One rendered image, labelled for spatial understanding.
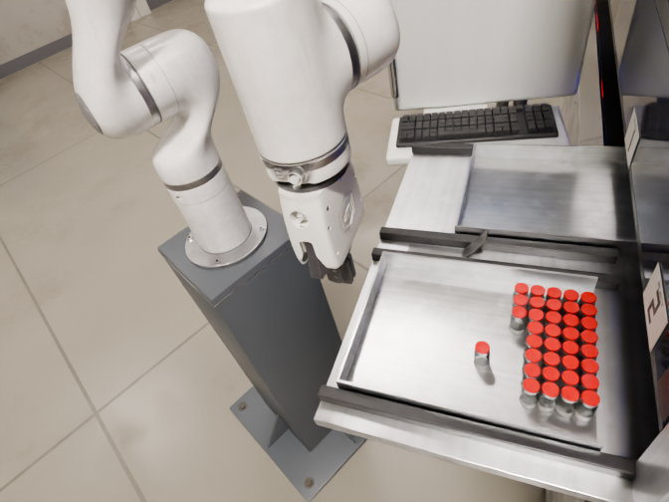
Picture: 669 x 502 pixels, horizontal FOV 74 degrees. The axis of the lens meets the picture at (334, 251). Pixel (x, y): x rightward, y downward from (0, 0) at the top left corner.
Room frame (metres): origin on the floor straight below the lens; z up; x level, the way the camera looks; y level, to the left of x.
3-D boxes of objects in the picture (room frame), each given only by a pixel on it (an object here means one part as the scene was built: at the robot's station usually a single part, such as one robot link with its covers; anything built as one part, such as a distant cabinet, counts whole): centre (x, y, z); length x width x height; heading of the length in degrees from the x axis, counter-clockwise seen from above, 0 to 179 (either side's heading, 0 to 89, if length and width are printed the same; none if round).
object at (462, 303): (0.35, -0.16, 0.90); 0.34 x 0.26 x 0.04; 59
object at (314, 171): (0.37, 0.00, 1.27); 0.09 x 0.08 x 0.03; 149
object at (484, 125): (0.99, -0.45, 0.82); 0.40 x 0.14 x 0.02; 68
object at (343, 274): (0.35, 0.01, 1.12); 0.03 x 0.03 x 0.07; 59
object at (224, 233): (0.78, 0.22, 0.95); 0.19 x 0.19 x 0.18
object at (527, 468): (0.47, -0.29, 0.87); 0.70 x 0.48 x 0.02; 149
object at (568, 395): (0.28, -0.27, 0.90); 0.18 x 0.02 x 0.05; 149
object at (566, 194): (0.58, -0.44, 0.90); 0.34 x 0.26 x 0.04; 59
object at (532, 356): (0.30, -0.24, 0.90); 0.18 x 0.02 x 0.05; 149
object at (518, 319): (0.35, -0.23, 0.90); 0.02 x 0.02 x 0.05
